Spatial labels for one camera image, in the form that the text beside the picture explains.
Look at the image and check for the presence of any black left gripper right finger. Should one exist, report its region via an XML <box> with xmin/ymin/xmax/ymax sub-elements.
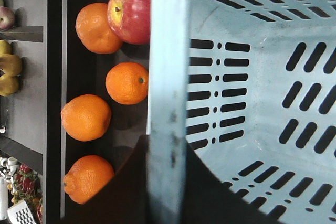
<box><xmin>182</xmin><ymin>141</ymin><xmax>279</xmax><ymax>223</ymax></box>

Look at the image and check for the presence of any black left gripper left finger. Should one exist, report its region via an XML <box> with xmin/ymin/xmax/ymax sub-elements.
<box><xmin>60</xmin><ymin>135</ymin><xmax>149</xmax><ymax>224</ymax></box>

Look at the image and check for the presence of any light blue plastic basket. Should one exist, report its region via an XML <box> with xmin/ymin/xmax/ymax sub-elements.
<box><xmin>147</xmin><ymin>0</ymin><xmax>335</xmax><ymax>223</ymax></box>

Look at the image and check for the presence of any white perforated grater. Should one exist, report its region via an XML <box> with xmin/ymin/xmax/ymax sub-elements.
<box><xmin>7</xmin><ymin>200</ymin><xmax>36</xmax><ymax>224</ymax></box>

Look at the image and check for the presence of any black wooden produce stand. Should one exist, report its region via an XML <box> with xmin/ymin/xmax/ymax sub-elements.
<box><xmin>0</xmin><ymin>0</ymin><xmax>150</xmax><ymax>224</ymax></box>

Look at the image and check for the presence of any large orange back left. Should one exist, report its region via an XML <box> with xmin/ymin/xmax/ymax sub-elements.
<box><xmin>75</xmin><ymin>3</ymin><xmax>123</xmax><ymax>54</ymax></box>

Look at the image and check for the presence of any brown pear cluster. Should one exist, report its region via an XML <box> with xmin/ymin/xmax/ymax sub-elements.
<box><xmin>1</xmin><ymin>40</ymin><xmax>22</xmax><ymax>97</ymax></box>

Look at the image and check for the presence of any pink red apple left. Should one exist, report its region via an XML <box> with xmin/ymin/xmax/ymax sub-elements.
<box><xmin>107</xmin><ymin>0</ymin><xmax>151</xmax><ymax>45</ymax></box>

